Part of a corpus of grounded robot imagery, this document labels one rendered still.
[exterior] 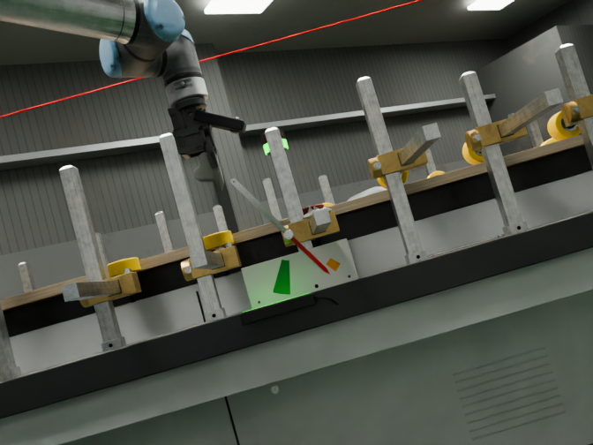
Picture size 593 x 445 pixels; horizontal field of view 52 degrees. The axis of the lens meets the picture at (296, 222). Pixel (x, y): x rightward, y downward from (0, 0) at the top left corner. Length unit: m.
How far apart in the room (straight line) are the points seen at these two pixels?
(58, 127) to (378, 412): 5.10
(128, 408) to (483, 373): 0.92
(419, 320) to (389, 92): 7.00
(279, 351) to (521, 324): 0.68
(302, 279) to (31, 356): 0.79
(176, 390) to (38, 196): 4.72
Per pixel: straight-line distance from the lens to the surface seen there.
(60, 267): 6.00
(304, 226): 1.45
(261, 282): 1.45
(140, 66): 1.37
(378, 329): 1.49
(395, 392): 1.73
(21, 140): 6.25
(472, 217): 1.75
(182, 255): 1.65
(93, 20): 1.23
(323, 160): 7.39
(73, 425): 1.60
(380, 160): 1.49
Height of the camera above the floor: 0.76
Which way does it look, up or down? 4 degrees up
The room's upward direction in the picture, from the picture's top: 16 degrees counter-clockwise
